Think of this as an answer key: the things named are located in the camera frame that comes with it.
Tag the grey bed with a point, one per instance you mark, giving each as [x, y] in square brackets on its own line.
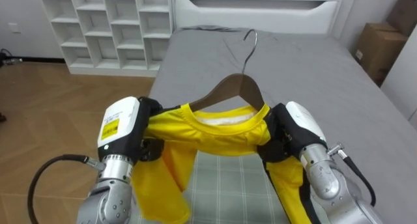
[309, 87]

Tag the wooden clothes hanger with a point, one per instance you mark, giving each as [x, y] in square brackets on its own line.
[239, 87]

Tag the white cabinet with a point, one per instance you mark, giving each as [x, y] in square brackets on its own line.
[402, 77]

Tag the white wall socket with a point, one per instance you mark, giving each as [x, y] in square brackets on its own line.
[14, 27]

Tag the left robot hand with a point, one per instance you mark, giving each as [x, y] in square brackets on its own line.
[119, 126]

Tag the brown cardboard box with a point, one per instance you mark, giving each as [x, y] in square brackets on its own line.
[404, 12]
[378, 51]

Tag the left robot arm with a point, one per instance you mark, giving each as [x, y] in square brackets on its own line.
[109, 191]

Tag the grey plaid blanket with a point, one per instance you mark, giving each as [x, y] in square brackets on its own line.
[228, 191]

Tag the yellow shirt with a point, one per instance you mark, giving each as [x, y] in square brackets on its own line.
[169, 185]

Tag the white shelf unit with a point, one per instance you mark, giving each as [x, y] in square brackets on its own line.
[110, 32]

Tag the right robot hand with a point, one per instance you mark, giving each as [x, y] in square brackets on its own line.
[294, 133]

